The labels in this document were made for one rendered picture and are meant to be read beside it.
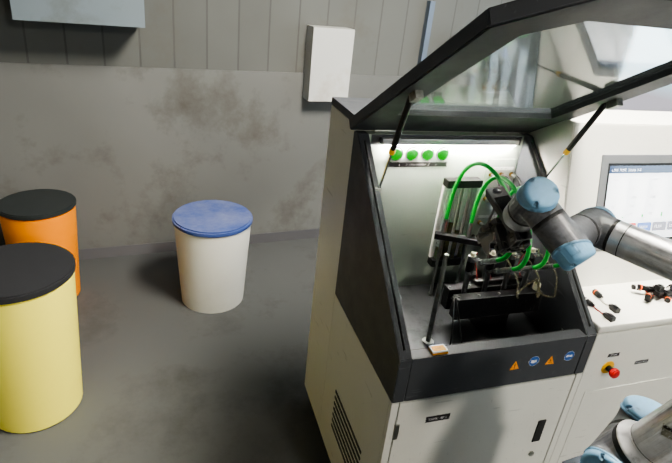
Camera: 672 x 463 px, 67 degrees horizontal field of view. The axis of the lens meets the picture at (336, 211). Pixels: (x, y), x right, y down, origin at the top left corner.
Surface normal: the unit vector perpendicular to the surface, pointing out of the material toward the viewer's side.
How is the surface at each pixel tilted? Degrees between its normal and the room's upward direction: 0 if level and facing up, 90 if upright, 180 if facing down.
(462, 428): 90
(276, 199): 90
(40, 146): 90
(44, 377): 93
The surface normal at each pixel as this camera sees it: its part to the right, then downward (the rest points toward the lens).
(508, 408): 0.29, 0.42
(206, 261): 0.04, 0.47
